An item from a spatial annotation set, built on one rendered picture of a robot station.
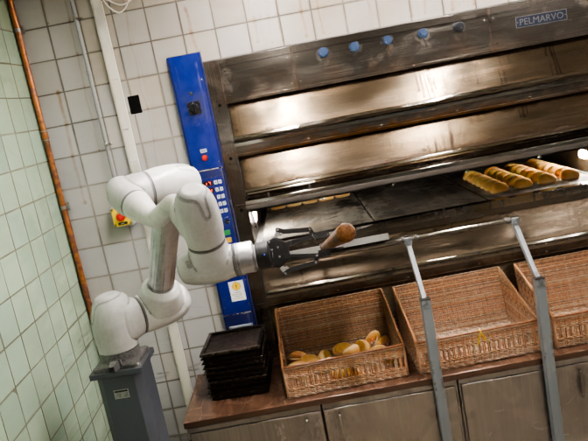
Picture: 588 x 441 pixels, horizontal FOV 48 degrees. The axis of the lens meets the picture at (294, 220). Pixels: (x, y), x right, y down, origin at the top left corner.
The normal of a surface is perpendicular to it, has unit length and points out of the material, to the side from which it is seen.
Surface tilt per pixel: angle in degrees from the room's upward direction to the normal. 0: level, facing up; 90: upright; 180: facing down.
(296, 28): 90
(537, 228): 70
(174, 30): 90
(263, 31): 90
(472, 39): 90
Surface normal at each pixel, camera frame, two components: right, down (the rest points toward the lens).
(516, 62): -0.04, -0.17
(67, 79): 0.02, 0.18
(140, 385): 0.69, 0.01
